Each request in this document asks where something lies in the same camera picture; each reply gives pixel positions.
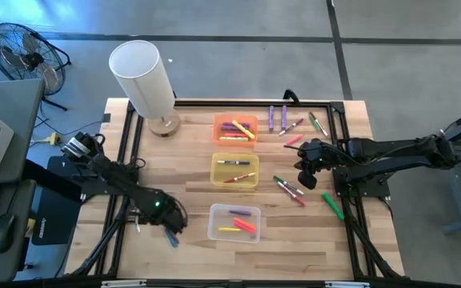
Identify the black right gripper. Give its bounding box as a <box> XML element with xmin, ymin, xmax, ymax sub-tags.
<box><xmin>283</xmin><ymin>138</ymin><xmax>338</xmax><ymax>191</ymax></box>

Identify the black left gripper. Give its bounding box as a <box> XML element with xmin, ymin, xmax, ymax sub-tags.
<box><xmin>144</xmin><ymin>191</ymin><xmax>189</xmax><ymax>235</ymax></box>

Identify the brown dry-erase marker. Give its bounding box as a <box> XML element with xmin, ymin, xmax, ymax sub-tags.
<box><xmin>279</xmin><ymin>118</ymin><xmax>305</xmax><ymax>137</ymax></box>

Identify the thin teal highlighter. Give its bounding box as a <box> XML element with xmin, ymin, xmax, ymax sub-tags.
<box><xmin>164</xmin><ymin>230</ymin><xmax>178</xmax><ymax>249</ymax></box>

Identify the red dry-erase marker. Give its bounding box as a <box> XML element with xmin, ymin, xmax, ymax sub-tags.
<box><xmin>276</xmin><ymin>182</ymin><xmax>307</xmax><ymax>207</ymax></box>
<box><xmin>222</xmin><ymin>171</ymin><xmax>257</xmax><ymax>184</ymax></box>

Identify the thick green highlighter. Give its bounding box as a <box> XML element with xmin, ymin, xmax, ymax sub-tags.
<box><xmin>321</xmin><ymin>194</ymin><xmax>346</xmax><ymax>221</ymax></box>

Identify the thin orange highlighter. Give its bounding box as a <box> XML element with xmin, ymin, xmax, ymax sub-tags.
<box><xmin>233</xmin><ymin>217</ymin><xmax>258</xmax><ymax>232</ymax></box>

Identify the clear plastic bin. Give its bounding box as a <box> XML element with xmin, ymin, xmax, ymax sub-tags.
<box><xmin>206</xmin><ymin>202</ymin><xmax>263</xmax><ymax>245</ymax></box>

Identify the yellow plastic bin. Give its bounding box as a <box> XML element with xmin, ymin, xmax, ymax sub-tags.
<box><xmin>209</xmin><ymin>152</ymin><xmax>260</xmax><ymax>190</ymax></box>

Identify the orange plastic bin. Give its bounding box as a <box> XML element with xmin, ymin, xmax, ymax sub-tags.
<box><xmin>213</xmin><ymin>114</ymin><xmax>259</xmax><ymax>148</ymax></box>

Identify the black box with logo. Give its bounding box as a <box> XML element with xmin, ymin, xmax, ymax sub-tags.
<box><xmin>31</xmin><ymin>187</ymin><xmax>78</xmax><ymax>246</ymax></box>

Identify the black flat panel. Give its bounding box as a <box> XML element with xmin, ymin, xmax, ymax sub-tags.
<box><xmin>47</xmin><ymin>155</ymin><xmax>91</xmax><ymax>181</ymax></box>

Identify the white cylinder lamp wooden base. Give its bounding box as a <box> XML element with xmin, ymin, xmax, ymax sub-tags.
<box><xmin>108</xmin><ymin>39</ymin><xmax>182</xmax><ymax>137</ymax></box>

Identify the dark grey desk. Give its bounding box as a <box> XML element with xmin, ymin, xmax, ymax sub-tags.
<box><xmin>0</xmin><ymin>179</ymin><xmax>38</xmax><ymax>283</ymax></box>

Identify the black computer mouse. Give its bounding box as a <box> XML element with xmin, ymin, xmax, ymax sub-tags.
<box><xmin>0</xmin><ymin>214</ymin><xmax>16</xmax><ymax>254</ymax></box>

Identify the black floor fan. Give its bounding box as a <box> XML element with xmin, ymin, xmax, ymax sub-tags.
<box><xmin>0</xmin><ymin>22</ymin><xmax>72</xmax><ymax>112</ymax></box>

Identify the black aluminium rig frame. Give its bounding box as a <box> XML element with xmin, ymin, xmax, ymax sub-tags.
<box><xmin>66</xmin><ymin>98</ymin><xmax>406</xmax><ymax>281</ymax></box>

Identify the black curved handle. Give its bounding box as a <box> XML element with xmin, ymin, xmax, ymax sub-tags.
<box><xmin>282</xmin><ymin>88</ymin><xmax>301</xmax><ymax>106</ymax></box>

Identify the black floor cable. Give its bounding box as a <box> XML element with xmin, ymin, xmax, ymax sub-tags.
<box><xmin>34</xmin><ymin>114</ymin><xmax>104</xmax><ymax>139</ymax></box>

